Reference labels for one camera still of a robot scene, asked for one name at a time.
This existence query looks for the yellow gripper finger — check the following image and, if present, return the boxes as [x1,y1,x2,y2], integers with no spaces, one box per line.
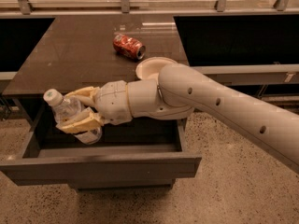
[65,86,100,107]
[56,107,105,133]

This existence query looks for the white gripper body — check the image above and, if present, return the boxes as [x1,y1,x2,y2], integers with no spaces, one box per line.
[94,80,133,125]

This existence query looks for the clear plastic water bottle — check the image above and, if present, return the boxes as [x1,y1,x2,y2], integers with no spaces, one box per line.
[43,89,102,145]

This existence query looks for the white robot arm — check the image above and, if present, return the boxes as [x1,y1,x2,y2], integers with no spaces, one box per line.
[57,63,299,171]

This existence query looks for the dark grey drawer cabinet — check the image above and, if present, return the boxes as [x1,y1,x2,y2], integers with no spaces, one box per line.
[2,14,198,191]

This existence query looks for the open grey top drawer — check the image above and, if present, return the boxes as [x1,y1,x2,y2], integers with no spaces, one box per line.
[0,106,201,189]

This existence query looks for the white paper bowl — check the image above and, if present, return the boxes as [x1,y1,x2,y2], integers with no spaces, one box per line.
[135,57,176,80]

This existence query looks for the red soda can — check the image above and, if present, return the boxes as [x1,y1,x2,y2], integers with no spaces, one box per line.
[113,34,146,60]

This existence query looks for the grey bench rail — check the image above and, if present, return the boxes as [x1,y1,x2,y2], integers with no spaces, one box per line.
[193,64,299,86]

